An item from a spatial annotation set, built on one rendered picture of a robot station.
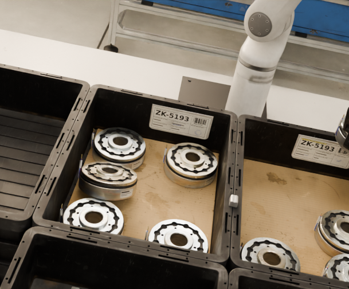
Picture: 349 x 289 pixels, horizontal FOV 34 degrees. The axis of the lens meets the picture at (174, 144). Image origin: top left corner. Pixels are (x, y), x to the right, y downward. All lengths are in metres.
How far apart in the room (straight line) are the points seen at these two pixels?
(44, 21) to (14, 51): 1.69
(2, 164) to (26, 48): 0.66
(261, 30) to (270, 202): 0.38
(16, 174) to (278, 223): 0.49
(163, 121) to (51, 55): 0.61
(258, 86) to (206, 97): 0.21
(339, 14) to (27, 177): 2.20
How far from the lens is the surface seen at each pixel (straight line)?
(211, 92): 1.54
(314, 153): 1.20
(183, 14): 2.98
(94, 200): 1.00
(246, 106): 1.38
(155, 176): 1.11
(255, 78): 1.34
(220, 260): 0.86
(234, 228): 0.91
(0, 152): 1.14
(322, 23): 3.02
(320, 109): 1.71
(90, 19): 3.45
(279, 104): 1.66
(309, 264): 1.05
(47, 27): 3.32
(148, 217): 1.03
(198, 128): 1.17
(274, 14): 1.25
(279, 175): 1.20
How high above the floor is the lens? 1.57
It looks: 38 degrees down
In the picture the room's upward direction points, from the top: 12 degrees clockwise
